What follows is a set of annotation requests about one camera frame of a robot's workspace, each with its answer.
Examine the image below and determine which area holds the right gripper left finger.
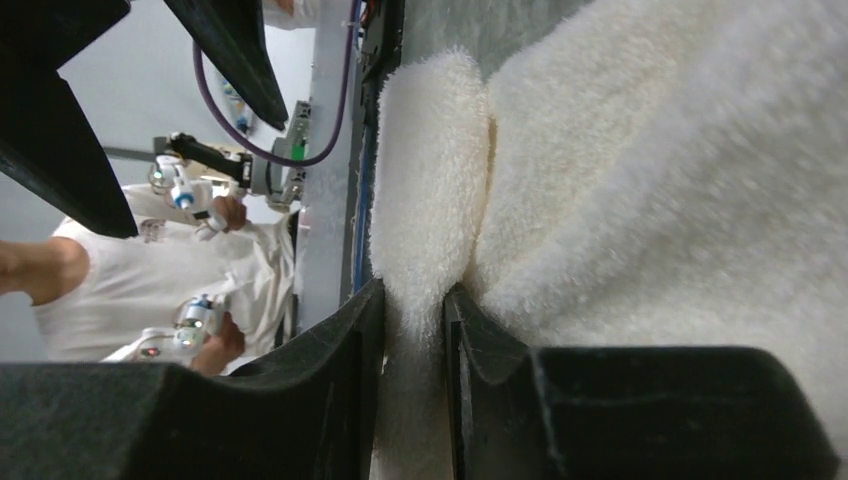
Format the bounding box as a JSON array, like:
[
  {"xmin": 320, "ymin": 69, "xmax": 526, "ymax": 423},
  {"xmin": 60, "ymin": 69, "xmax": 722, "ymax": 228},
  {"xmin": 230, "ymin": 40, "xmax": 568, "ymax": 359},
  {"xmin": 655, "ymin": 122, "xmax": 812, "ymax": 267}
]
[{"xmin": 1, "ymin": 279, "xmax": 384, "ymax": 479}]

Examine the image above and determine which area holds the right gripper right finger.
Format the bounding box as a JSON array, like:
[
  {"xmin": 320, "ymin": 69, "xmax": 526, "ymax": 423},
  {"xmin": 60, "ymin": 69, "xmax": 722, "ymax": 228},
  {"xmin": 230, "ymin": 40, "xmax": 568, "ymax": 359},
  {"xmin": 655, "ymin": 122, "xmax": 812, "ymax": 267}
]
[{"xmin": 443, "ymin": 285, "xmax": 842, "ymax": 479}]

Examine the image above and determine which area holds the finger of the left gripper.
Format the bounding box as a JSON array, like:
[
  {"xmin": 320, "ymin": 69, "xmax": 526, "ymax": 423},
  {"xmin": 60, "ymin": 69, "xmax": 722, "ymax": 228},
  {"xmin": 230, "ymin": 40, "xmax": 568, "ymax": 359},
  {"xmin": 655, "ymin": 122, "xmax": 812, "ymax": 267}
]
[
  {"xmin": 165, "ymin": 0, "xmax": 289, "ymax": 130},
  {"xmin": 1, "ymin": 0, "xmax": 137, "ymax": 238}
]

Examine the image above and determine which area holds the white towel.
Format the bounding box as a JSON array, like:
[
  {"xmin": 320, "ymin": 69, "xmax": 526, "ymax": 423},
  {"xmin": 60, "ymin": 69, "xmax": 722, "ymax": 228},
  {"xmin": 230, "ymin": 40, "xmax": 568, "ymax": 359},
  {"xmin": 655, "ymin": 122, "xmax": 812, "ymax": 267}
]
[{"xmin": 370, "ymin": 1, "xmax": 847, "ymax": 479}]

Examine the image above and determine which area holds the handheld teleoperation controller upper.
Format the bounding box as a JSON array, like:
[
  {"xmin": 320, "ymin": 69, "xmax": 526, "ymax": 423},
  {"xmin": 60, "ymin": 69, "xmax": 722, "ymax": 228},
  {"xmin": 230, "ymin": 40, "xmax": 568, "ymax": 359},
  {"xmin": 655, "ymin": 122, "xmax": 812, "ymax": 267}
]
[{"xmin": 148, "ymin": 154, "xmax": 229, "ymax": 241}]

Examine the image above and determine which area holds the handheld teleoperation controller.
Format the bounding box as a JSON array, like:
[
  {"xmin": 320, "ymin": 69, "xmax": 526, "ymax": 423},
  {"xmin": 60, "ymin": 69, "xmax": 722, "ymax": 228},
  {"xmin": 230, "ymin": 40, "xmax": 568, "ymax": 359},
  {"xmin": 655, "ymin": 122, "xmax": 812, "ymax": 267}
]
[
  {"xmin": 102, "ymin": 294, "xmax": 230, "ymax": 365},
  {"xmin": 148, "ymin": 154, "xmax": 229, "ymax": 241}
]

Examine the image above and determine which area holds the handheld teleoperation controller lower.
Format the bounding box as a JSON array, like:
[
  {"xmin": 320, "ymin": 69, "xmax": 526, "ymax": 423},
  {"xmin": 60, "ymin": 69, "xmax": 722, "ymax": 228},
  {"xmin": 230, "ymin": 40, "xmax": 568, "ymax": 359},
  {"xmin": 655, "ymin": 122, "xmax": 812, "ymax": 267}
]
[{"xmin": 102, "ymin": 294, "xmax": 230, "ymax": 365}]

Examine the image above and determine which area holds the person in white shirt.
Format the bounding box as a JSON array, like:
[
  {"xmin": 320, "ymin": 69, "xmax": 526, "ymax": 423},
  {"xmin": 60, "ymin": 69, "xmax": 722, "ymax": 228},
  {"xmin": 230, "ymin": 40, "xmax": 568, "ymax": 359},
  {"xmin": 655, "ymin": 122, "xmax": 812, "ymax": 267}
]
[{"xmin": 1, "ymin": 184, "xmax": 295, "ymax": 375}]

